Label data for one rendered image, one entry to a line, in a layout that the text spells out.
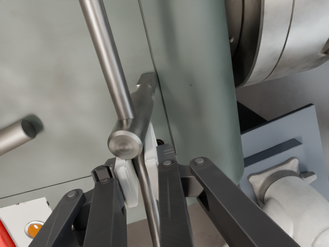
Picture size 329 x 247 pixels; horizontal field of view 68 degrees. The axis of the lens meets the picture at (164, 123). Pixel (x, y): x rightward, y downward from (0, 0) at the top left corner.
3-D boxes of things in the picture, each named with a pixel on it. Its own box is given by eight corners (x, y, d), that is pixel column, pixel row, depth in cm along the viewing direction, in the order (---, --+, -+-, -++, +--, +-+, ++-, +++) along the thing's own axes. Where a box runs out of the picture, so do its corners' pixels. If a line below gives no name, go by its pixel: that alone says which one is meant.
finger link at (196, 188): (160, 185, 13) (214, 172, 13) (155, 145, 18) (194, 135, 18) (167, 207, 14) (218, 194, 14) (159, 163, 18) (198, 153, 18)
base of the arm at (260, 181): (315, 191, 90) (325, 200, 85) (259, 213, 91) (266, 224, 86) (306, 151, 84) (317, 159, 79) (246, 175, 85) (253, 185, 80)
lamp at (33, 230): (34, 235, 30) (31, 240, 30) (27, 222, 30) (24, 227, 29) (50, 231, 30) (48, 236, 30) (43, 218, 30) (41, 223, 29)
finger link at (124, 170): (138, 206, 16) (127, 209, 16) (137, 156, 22) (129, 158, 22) (125, 166, 14) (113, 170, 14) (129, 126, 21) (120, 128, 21)
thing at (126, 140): (136, 70, 24) (101, 134, 14) (157, 67, 24) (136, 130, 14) (141, 91, 25) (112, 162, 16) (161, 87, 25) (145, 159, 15)
